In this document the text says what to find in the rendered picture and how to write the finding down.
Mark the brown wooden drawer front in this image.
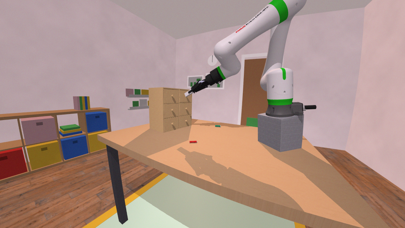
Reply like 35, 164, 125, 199
164, 103, 179, 117
179, 90, 192, 102
164, 116, 179, 132
164, 89, 179, 103
179, 114, 191, 128
179, 103, 191, 115

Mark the small wooden chest of drawers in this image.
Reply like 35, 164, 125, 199
149, 87, 189, 133

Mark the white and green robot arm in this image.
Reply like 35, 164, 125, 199
210, 0, 316, 117

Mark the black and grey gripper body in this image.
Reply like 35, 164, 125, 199
201, 74, 215, 86

